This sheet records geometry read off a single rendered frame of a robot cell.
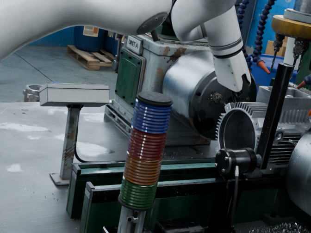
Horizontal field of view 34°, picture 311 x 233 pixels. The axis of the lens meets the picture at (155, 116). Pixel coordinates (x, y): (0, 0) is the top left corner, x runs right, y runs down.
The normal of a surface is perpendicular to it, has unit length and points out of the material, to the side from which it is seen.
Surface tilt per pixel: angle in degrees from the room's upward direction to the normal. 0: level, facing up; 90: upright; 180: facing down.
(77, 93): 62
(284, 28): 90
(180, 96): 92
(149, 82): 90
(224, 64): 117
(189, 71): 54
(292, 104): 90
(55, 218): 0
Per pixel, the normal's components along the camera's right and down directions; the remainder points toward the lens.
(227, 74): -0.84, 0.47
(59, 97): 0.48, -0.13
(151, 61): -0.88, -0.01
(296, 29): -0.51, 0.18
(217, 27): -0.10, 0.55
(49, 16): 0.16, 0.65
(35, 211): 0.17, -0.94
